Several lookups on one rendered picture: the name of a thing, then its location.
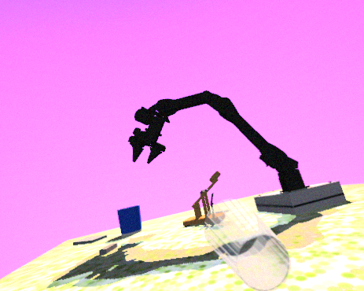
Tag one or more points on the blue mug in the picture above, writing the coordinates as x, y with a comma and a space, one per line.
130, 220

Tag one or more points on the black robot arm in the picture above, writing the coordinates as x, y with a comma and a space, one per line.
289, 176

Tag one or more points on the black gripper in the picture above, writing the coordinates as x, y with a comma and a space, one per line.
150, 139

